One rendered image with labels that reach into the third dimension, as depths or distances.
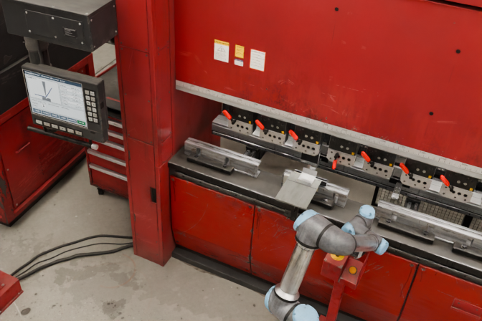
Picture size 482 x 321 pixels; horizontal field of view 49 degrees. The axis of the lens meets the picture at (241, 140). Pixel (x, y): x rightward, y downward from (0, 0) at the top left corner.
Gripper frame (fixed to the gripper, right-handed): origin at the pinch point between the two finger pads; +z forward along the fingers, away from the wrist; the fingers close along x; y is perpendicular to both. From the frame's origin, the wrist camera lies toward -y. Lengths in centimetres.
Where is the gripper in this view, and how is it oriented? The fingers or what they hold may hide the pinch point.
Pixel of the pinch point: (355, 257)
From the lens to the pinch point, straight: 291.4
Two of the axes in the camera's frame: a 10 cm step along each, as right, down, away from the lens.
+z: -0.1, 7.7, 6.4
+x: -8.7, -3.3, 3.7
